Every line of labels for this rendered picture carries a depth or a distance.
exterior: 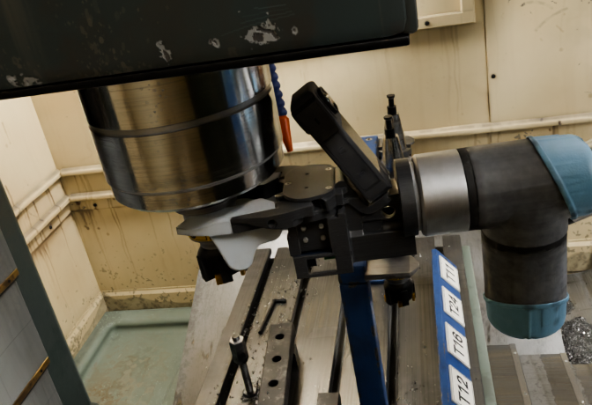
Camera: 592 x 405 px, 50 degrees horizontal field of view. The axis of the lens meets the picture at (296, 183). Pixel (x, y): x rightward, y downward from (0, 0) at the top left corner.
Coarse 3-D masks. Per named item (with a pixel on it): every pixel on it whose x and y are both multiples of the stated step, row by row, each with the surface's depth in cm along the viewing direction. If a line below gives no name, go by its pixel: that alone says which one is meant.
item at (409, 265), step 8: (400, 256) 87; (408, 256) 87; (368, 264) 87; (376, 264) 87; (384, 264) 86; (392, 264) 86; (400, 264) 86; (408, 264) 85; (416, 264) 85; (368, 272) 85; (376, 272) 85; (384, 272) 85; (392, 272) 84; (400, 272) 84; (408, 272) 84; (368, 280) 85
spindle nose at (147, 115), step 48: (96, 96) 48; (144, 96) 47; (192, 96) 47; (240, 96) 49; (96, 144) 52; (144, 144) 48; (192, 144) 48; (240, 144) 50; (144, 192) 50; (192, 192) 50; (240, 192) 52
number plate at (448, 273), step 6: (444, 264) 131; (450, 264) 133; (444, 270) 129; (450, 270) 131; (456, 270) 133; (444, 276) 127; (450, 276) 129; (456, 276) 131; (450, 282) 127; (456, 282) 129; (456, 288) 127
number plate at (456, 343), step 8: (448, 328) 112; (448, 336) 110; (456, 336) 112; (448, 344) 108; (456, 344) 110; (464, 344) 112; (448, 352) 107; (456, 352) 108; (464, 352) 110; (464, 360) 108
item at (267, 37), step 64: (0, 0) 40; (64, 0) 40; (128, 0) 39; (192, 0) 38; (256, 0) 38; (320, 0) 37; (384, 0) 37; (0, 64) 42; (64, 64) 41; (128, 64) 41; (192, 64) 41; (256, 64) 40
